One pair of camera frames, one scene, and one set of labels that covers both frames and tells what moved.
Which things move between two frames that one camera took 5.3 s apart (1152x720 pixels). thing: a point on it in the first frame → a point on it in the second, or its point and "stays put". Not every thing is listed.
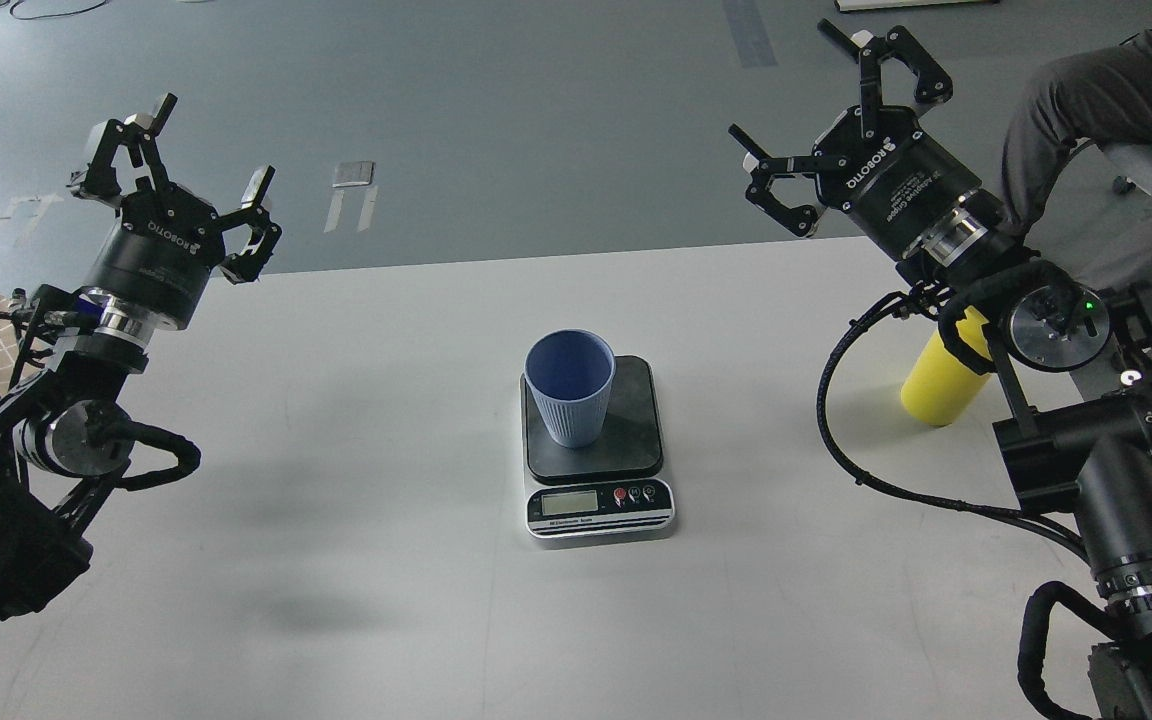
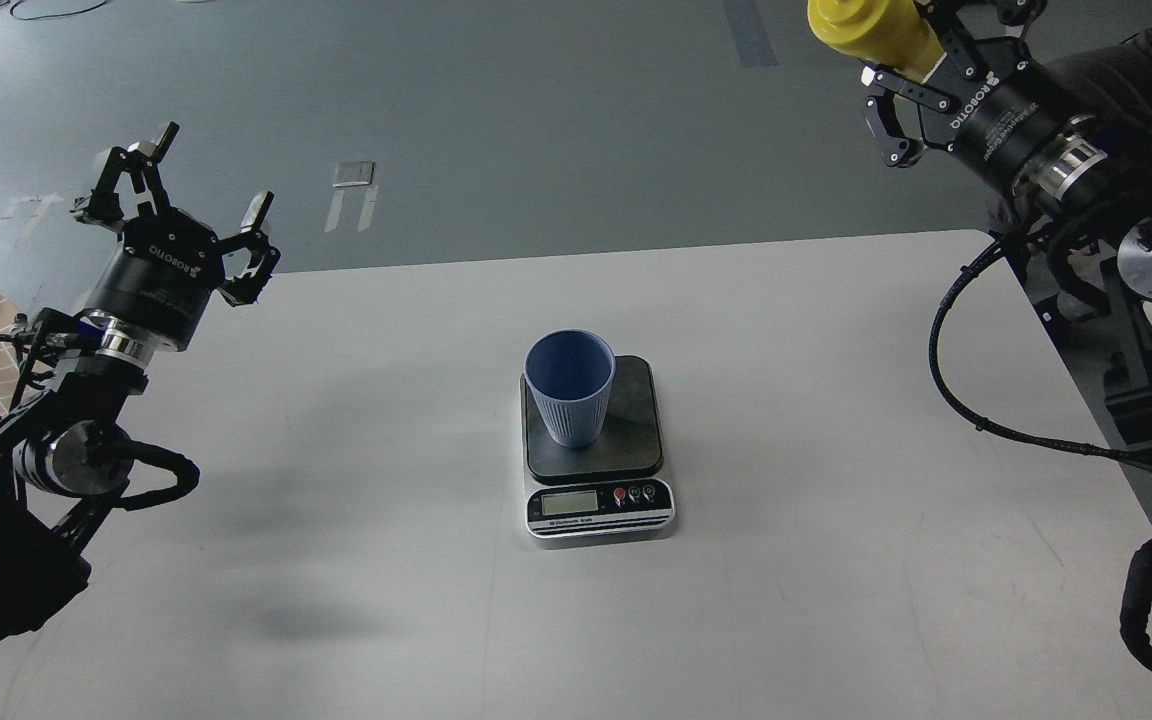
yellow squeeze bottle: x=940 y=388 → x=892 y=34
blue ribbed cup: x=569 y=372 stays put
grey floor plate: x=353 y=173 stays put
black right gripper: x=898 y=176 → x=1015 y=114
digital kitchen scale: x=610 y=490 stays put
